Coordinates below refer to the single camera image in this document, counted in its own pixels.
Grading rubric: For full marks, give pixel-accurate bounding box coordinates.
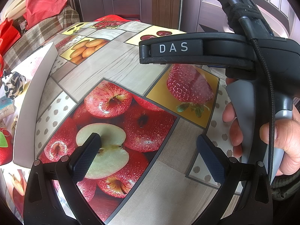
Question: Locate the black white patterned cloth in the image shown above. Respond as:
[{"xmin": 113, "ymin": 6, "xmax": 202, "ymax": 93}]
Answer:
[{"xmin": 1, "ymin": 70, "xmax": 26, "ymax": 100}]

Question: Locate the red plush apple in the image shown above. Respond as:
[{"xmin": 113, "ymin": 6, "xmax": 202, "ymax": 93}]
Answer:
[{"xmin": 0, "ymin": 128, "xmax": 13, "ymax": 165}]

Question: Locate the person's right hand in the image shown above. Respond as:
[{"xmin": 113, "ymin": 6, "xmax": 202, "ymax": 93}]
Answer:
[{"xmin": 222, "ymin": 78, "xmax": 300, "ymax": 177}]

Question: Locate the fruit print tablecloth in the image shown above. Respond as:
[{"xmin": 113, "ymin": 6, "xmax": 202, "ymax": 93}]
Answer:
[{"xmin": 2, "ymin": 14, "xmax": 245, "ymax": 225}]

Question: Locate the white cardboard box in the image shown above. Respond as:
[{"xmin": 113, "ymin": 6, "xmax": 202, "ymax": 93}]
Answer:
[{"xmin": 1, "ymin": 42, "xmax": 58, "ymax": 168}]

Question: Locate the plaid blanket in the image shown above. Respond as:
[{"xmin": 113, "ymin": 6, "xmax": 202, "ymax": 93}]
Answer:
[{"xmin": 3, "ymin": 6, "xmax": 80, "ymax": 69}]

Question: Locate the shiny red tote bag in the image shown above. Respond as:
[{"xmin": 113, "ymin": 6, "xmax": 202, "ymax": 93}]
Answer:
[{"xmin": 0, "ymin": 18, "xmax": 21, "ymax": 56}]

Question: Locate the cream foam roll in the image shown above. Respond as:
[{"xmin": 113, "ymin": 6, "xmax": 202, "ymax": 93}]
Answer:
[{"xmin": 1, "ymin": 0, "xmax": 26, "ymax": 21}]

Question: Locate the dark red fabric bag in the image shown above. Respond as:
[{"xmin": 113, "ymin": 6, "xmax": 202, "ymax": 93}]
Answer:
[{"xmin": 23, "ymin": 0, "xmax": 67, "ymax": 30}]

